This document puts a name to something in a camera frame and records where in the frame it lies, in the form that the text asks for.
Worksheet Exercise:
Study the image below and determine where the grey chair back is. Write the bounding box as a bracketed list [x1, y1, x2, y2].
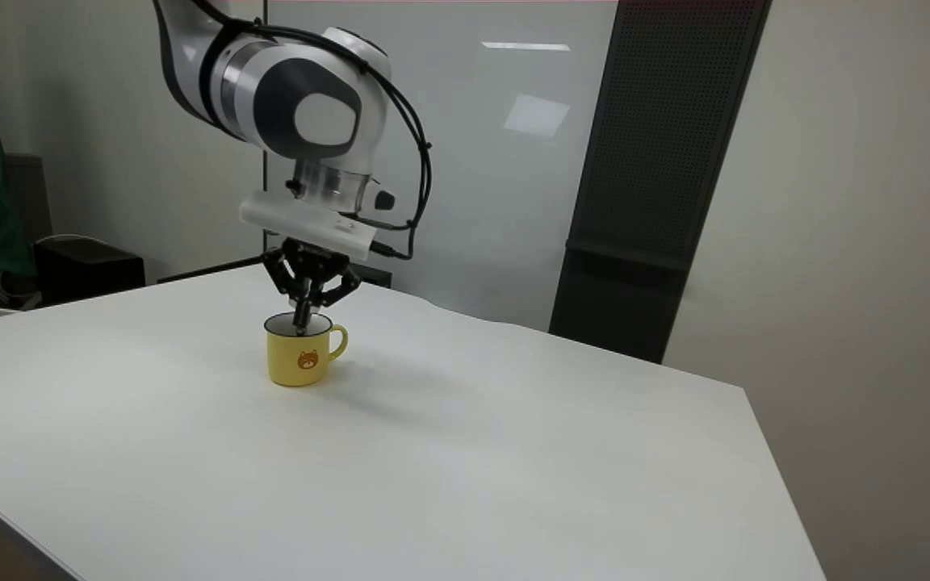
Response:
[0, 150, 59, 252]

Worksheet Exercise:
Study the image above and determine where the black box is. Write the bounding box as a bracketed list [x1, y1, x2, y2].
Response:
[33, 236, 147, 310]

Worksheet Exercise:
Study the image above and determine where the yellow enamel mug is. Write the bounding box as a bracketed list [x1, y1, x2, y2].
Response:
[262, 310, 353, 389]

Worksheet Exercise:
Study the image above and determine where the glossy white board panel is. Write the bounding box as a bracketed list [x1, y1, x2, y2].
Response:
[262, 0, 621, 333]

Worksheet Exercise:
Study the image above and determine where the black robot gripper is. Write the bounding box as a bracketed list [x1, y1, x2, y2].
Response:
[262, 236, 364, 328]

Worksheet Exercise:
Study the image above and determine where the dark grey pillar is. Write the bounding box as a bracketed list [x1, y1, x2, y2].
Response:
[545, 0, 774, 363]

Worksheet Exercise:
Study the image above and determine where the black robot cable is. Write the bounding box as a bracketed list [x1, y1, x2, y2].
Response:
[191, 0, 435, 264]

